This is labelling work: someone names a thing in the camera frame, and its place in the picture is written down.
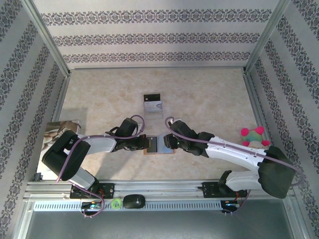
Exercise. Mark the dark credit card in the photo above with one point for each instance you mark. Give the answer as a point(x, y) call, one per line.
point(152, 145)

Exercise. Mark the brown leather card holder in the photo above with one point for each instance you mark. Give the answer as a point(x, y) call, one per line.
point(159, 153)

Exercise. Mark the silver card packet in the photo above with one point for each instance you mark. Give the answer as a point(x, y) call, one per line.
point(154, 115)

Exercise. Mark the white blue credit card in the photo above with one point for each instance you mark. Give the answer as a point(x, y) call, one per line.
point(153, 106)

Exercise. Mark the black credit card with chip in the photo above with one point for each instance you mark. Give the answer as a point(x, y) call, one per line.
point(153, 97)

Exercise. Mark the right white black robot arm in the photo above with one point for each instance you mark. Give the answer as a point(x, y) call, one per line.
point(231, 152)

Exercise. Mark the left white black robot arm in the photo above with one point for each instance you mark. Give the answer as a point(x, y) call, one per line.
point(99, 144)

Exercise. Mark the light blue credit card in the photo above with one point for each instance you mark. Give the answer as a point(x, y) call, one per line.
point(164, 150)

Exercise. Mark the black computer mouse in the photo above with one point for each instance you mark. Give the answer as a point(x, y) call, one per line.
point(134, 201)

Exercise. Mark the green tape roll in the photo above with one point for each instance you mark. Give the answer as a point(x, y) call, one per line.
point(112, 203)

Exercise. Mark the colourful plush toy pink spikes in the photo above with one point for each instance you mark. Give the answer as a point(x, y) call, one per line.
point(251, 137)

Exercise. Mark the left electronics board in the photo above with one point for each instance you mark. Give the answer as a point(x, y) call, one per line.
point(92, 206)

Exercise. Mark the electronics board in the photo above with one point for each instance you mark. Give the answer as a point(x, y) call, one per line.
point(230, 204)
point(92, 206)

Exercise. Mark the right electronics board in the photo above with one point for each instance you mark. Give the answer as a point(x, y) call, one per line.
point(230, 204)

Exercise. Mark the magazine with photo cover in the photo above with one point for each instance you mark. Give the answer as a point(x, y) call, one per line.
point(54, 127)

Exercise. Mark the aluminium mounting rail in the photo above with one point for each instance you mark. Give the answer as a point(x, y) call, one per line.
point(162, 189)

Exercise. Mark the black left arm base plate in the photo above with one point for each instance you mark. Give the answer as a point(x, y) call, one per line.
point(107, 190)

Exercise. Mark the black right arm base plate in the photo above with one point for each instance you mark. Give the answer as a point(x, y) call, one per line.
point(211, 190)

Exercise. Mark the aluminium back floor rail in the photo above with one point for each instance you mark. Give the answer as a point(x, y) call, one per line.
point(157, 67)

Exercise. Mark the aluminium side floor rail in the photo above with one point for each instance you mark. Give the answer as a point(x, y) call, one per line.
point(59, 104)
point(256, 104)

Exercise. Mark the small black bracket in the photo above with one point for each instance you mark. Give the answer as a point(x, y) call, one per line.
point(38, 177)

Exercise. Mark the aluminium frame post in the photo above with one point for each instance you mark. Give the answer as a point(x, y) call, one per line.
point(268, 35)
point(47, 37)

